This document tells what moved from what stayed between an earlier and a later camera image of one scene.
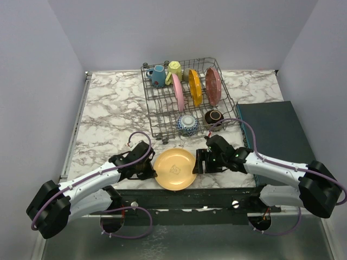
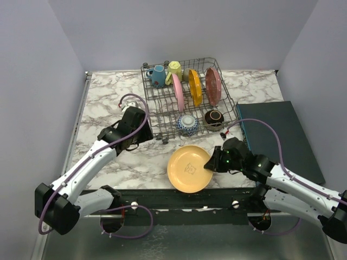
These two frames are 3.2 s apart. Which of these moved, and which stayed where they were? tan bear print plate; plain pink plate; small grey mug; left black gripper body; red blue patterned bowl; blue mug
Moved: tan bear print plate; left black gripper body
Stayed: blue mug; red blue patterned bowl; small grey mug; plain pink plate
